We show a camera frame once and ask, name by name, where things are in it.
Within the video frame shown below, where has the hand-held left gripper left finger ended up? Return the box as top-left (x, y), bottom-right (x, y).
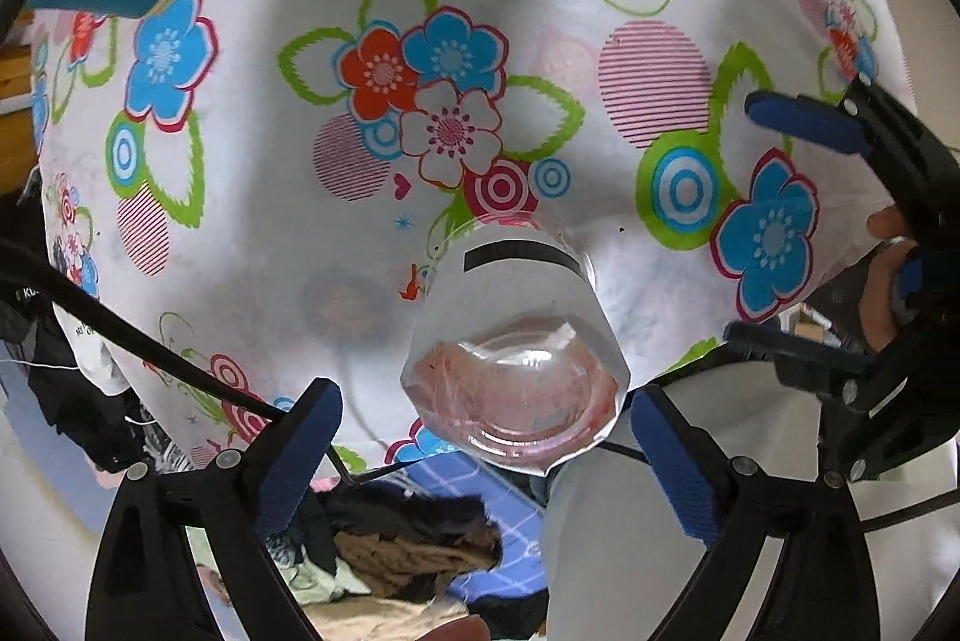
top-left (85, 377), bottom-right (344, 641)

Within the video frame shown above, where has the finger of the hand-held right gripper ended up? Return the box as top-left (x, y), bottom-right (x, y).
top-left (723, 320), bottom-right (880, 399)
top-left (744, 74), bottom-right (960, 237)

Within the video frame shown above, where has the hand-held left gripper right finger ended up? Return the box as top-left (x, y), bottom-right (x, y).
top-left (630, 384), bottom-right (884, 641)

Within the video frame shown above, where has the clear plastic cup white label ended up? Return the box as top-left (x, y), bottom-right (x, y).
top-left (400, 212), bottom-right (629, 479)

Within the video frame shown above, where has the person's right hand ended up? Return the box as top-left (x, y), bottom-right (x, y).
top-left (857, 204), bottom-right (922, 353)

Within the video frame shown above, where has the white cloth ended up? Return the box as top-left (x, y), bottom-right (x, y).
top-left (540, 360), bottom-right (826, 641)

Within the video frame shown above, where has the pile of clothes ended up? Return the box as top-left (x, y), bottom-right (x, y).
top-left (266, 489), bottom-right (552, 641)

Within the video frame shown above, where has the blue checked mat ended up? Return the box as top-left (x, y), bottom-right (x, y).
top-left (397, 450), bottom-right (556, 601)

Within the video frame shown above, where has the floral printed tablecloth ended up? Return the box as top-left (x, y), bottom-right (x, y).
top-left (30, 0), bottom-right (912, 484)

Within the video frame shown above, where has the wooden furniture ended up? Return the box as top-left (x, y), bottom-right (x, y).
top-left (0, 10), bottom-right (38, 192)

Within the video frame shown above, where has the black cable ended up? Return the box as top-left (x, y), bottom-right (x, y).
top-left (0, 240), bottom-right (290, 423)

